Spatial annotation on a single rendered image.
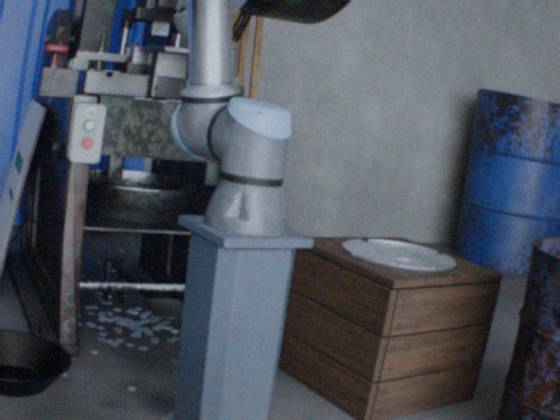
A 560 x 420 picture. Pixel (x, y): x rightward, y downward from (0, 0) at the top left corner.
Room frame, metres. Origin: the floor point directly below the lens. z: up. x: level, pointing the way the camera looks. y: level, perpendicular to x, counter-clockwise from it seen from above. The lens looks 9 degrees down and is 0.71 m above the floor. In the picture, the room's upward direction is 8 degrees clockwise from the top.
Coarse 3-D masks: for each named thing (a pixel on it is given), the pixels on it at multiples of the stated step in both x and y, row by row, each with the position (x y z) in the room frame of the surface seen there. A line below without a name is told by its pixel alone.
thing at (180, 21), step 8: (184, 0) 1.65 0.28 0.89; (232, 0) 1.83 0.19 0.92; (240, 0) 1.86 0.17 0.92; (176, 8) 1.66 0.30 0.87; (232, 8) 1.86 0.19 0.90; (176, 16) 1.68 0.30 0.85; (184, 16) 1.71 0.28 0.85; (176, 24) 1.71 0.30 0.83; (184, 24) 1.74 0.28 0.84; (184, 32) 1.77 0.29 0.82
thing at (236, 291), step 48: (192, 240) 1.36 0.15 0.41; (240, 240) 1.26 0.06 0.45; (288, 240) 1.32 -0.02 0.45; (192, 288) 1.34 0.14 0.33; (240, 288) 1.28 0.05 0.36; (288, 288) 1.36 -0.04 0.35; (192, 336) 1.33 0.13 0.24; (240, 336) 1.29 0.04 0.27; (192, 384) 1.31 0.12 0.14; (240, 384) 1.29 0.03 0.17
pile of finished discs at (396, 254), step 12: (360, 240) 1.91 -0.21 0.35; (372, 240) 1.93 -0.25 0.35; (384, 240) 1.94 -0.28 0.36; (348, 252) 1.74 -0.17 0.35; (360, 252) 1.77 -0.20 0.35; (372, 252) 1.79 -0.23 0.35; (384, 252) 1.77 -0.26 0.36; (396, 252) 1.79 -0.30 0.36; (408, 252) 1.81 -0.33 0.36; (420, 252) 1.87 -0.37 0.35; (432, 252) 1.89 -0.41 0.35; (384, 264) 1.66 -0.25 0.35; (396, 264) 1.66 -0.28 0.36; (408, 264) 1.70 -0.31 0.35; (420, 264) 1.72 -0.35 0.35; (432, 264) 1.73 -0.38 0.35; (444, 264) 1.75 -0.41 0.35
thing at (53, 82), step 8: (56, 64) 1.69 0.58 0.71; (40, 72) 1.69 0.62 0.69; (48, 72) 1.66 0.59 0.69; (56, 72) 1.67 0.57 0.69; (64, 72) 1.68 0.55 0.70; (72, 72) 1.69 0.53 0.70; (40, 80) 1.67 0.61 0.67; (48, 80) 1.66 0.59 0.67; (56, 80) 1.67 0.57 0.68; (64, 80) 1.68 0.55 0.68; (72, 80) 1.69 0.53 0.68; (40, 88) 1.66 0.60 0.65; (48, 88) 1.66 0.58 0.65; (56, 88) 1.67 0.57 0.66; (64, 88) 1.68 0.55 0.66; (72, 88) 1.69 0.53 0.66; (48, 96) 1.67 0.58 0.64; (56, 96) 1.68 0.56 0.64; (64, 96) 1.68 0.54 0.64; (72, 96) 1.69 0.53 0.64; (72, 104) 1.71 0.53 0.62; (64, 120) 1.73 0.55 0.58; (64, 128) 1.72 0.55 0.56; (64, 136) 1.71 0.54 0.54; (64, 144) 1.70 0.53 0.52
